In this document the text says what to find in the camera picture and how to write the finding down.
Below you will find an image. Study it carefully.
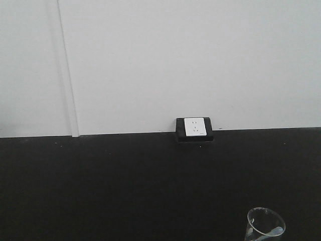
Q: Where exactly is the black socket mounting box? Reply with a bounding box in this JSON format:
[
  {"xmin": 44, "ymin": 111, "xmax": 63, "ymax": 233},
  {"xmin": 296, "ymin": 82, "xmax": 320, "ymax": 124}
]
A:
[{"xmin": 176, "ymin": 117, "xmax": 214, "ymax": 143}]

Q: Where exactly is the clear glass beaker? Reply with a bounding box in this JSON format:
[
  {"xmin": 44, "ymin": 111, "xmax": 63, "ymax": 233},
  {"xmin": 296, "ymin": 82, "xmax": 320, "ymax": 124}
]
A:
[{"xmin": 244, "ymin": 207, "xmax": 286, "ymax": 241}]

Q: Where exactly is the white wall power socket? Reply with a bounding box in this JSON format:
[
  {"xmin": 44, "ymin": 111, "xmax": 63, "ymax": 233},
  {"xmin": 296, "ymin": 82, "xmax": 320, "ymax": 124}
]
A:
[{"xmin": 184, "ymin": 117, "xmax": 207, "ymax": 137}]

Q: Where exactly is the white wall cable conduit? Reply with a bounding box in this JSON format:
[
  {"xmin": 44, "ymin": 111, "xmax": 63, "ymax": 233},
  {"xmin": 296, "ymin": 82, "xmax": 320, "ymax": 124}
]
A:
[{"xmin": 55, "ymin": 0, "xmax": 80, "ymax": 138}]

